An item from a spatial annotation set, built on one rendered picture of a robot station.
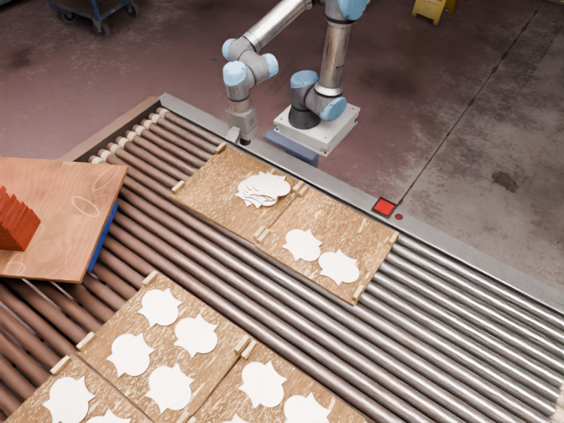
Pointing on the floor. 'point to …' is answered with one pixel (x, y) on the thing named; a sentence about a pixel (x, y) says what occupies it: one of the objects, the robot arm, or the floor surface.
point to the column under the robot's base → (293, 148)
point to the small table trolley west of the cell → (70, 11)
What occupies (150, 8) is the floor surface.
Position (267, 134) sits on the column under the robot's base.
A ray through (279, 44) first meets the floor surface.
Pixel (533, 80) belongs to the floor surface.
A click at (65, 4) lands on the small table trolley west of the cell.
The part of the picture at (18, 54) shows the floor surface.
